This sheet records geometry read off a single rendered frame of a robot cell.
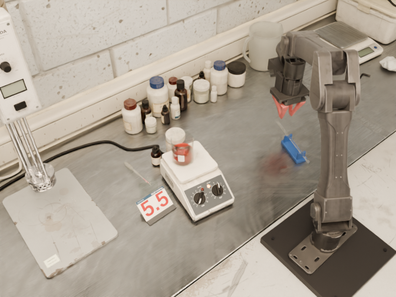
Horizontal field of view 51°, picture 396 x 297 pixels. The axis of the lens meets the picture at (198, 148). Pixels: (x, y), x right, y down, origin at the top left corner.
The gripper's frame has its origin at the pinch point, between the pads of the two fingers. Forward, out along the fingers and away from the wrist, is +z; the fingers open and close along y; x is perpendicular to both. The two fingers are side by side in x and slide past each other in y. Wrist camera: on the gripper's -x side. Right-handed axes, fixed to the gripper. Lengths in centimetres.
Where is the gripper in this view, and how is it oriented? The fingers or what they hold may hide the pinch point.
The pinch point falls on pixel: (286, 114)
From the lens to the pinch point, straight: 130.9
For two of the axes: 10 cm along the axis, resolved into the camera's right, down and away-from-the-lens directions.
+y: -9.3, 2.6, -2.5
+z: 0.1, 7.1, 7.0
